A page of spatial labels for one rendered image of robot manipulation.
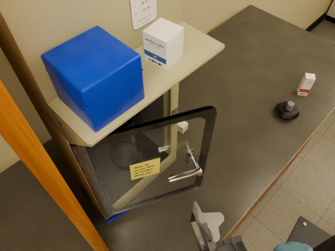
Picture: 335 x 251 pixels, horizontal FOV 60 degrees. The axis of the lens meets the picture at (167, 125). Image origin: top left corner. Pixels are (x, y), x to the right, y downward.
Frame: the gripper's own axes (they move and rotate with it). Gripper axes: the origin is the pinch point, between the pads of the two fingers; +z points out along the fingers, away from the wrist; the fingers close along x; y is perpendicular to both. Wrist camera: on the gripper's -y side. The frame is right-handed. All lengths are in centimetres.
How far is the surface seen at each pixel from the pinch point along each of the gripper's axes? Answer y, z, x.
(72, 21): -14.3, 18.3, 41.6
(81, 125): -17.1, 8.2, 30.9
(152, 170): -5.4, 13.8, -0.2
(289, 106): 55, 34, -20
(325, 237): 96, -3, -119
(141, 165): -8.0, 13.8, 3.9
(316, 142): 134, 59, -120
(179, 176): 0.3, 9.6, 0.7
